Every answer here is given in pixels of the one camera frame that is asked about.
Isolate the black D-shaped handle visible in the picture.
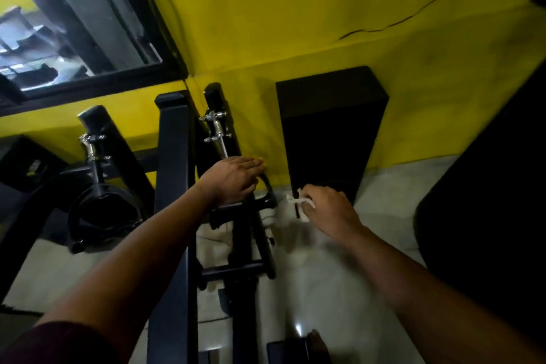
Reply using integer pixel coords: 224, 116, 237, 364
208, 171, 279, 232
67, 182, 146, 254

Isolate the black subwoofer box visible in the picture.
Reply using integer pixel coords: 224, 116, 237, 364
0, 135, 65, 206

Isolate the chrome swivel link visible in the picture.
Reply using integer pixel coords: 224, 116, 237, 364
199, 110, 233, 160
78, 132, 111, 185

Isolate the black lever row machine frame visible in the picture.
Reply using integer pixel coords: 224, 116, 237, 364
0, 82, 280, 364

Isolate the person's left hand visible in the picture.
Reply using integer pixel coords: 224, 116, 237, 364
195, 156, 267, 208

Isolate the white cleaning wipe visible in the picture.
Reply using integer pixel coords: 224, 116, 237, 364
286, 188, 316, 224

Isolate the black framed wall mirror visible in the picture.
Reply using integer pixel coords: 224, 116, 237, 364
0, 0, 188, 117

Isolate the person's right forearm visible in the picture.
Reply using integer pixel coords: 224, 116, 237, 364
345, 225, 546, 364

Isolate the black tower speaker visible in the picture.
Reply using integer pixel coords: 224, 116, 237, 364
276, 65, 390, 206

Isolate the person's maroon sleeve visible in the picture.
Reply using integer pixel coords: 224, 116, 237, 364
0, 321, 125, 364

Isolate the person's right hand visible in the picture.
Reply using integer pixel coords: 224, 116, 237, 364
298, 183, 366, 245

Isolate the dark weight stack shroud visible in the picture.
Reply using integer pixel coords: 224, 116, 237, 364
413, 60, 546, 348

